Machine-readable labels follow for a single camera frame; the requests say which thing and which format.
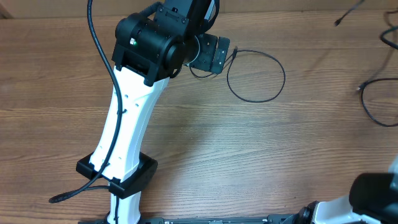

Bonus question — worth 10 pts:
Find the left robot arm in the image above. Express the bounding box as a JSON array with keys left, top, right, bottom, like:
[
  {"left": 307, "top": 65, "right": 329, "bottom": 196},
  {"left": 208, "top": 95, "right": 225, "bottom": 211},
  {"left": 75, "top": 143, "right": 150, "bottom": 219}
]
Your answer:
[{"left": 76, "top": 1, "right": 230, "bottom": 223}]

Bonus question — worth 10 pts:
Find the black short cable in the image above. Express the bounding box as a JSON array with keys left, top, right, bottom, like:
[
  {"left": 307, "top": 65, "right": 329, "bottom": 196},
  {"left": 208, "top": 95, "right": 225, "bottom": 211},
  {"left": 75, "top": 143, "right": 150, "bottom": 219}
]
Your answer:
[{"left": 188, "top": 46, "right": 287, "bottom": 104}]

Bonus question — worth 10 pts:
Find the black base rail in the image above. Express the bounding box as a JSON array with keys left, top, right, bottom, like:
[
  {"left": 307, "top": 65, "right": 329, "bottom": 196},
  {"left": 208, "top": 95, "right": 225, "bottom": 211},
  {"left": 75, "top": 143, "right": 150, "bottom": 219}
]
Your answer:
[{"left": 138, "top": 214, "right": 311, "bottom": 224}]

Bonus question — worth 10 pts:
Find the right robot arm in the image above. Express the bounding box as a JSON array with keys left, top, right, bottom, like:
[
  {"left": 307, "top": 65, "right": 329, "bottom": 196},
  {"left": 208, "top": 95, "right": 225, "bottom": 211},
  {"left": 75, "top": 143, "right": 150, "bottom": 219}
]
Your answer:
[{"left": 290, "top": 159, "right": 397, "bottom": 224}]

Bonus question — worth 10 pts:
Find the black thin charging cable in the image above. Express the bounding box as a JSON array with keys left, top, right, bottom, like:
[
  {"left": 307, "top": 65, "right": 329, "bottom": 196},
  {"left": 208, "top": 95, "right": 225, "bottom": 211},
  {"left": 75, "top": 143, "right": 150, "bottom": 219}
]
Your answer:
[{"left": 334, "top": 0, "right": 398, "bottom": 85}]

